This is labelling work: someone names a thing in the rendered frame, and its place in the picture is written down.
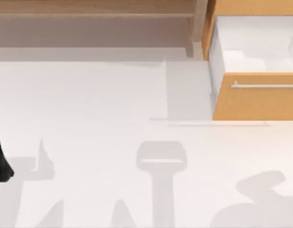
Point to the pulled-out drawer with grey inside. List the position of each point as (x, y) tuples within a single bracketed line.
[(253, 42)]

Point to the pale wooden drawer front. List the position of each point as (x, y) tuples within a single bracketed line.
[(258, 104)]

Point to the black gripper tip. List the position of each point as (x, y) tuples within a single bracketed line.
[(0, 166)]

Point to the wooden cupboard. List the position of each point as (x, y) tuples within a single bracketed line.
[(243, 7)]

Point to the open wooden shelf unit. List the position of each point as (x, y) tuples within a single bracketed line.
[(94, 21)]

